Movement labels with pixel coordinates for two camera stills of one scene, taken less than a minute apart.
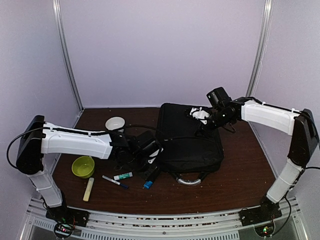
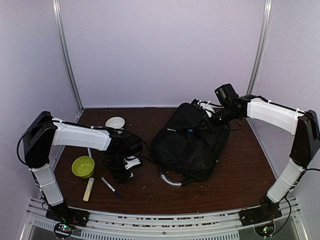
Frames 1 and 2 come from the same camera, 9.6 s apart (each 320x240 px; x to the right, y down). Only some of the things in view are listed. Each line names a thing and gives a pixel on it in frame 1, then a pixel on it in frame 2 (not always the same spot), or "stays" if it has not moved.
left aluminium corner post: [65, 53] stays
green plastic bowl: [83, 166] stays
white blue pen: [121, 184] to [111, 187]
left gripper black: [148, 174] to [119, 177]
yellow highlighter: [88, 189] stays
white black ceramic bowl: [115, 123] stays
